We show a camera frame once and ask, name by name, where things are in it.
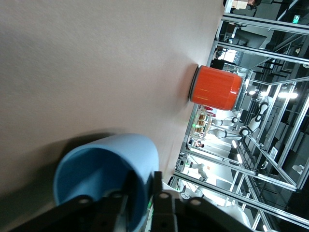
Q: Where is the orange can with silver lid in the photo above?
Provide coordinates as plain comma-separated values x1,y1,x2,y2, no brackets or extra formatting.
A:
188,65,243,112

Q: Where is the aluminium cage frame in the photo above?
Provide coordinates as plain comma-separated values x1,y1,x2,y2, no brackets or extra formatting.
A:
169,12,309,232

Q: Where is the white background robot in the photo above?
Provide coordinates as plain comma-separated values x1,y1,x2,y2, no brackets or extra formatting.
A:
212,94,270,141

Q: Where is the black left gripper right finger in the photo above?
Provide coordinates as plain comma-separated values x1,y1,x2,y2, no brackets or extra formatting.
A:
151,170,252,232

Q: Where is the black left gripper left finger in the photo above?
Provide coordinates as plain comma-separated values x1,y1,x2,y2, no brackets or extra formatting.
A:
7,170,136,232

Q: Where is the brown table cloth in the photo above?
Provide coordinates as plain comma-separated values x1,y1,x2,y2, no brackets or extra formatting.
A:
0,0,226,219

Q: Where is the light blue plastic cup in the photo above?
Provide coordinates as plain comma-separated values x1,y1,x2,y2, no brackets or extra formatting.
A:
53,133,160,231

